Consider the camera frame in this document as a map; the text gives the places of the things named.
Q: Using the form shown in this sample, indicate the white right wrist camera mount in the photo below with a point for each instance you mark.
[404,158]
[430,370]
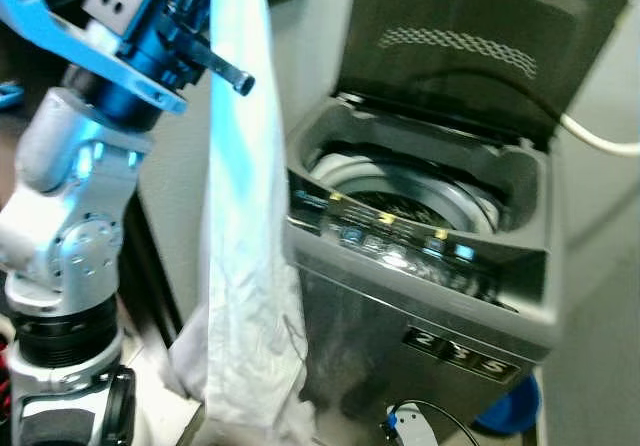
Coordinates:
[415,431]

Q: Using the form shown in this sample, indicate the black number label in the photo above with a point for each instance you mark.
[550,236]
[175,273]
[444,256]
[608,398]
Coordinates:
[460,354]

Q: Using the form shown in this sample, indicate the white cloth garment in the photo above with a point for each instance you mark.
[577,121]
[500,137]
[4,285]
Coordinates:
[245,266]

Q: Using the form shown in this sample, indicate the grey top-load washing machine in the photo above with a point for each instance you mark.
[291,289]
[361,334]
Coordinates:
[380,326]

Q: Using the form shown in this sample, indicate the black washer control panel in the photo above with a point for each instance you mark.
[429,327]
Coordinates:
[400,246]

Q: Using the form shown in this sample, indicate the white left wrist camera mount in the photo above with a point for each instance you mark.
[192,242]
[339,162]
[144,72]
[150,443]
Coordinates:
[40,26]

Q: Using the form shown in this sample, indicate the dark cabinet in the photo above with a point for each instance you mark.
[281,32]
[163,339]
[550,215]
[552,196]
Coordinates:
[150,276]

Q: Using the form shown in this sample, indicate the blue plastic basin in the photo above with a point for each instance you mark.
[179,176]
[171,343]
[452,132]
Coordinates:
[515,411]

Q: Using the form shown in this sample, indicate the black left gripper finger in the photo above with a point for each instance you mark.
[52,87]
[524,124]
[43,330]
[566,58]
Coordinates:
[220,66]

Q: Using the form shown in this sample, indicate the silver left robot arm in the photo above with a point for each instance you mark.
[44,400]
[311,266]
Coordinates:
[80,236]

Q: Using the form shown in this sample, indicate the steel washer drum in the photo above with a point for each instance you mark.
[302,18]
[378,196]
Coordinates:
[400,181]

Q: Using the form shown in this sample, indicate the dark washer lid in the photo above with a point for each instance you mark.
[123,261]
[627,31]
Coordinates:
[470,26]

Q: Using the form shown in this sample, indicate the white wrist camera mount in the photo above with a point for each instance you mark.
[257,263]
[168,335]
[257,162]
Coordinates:
[40,26]
[415,431]

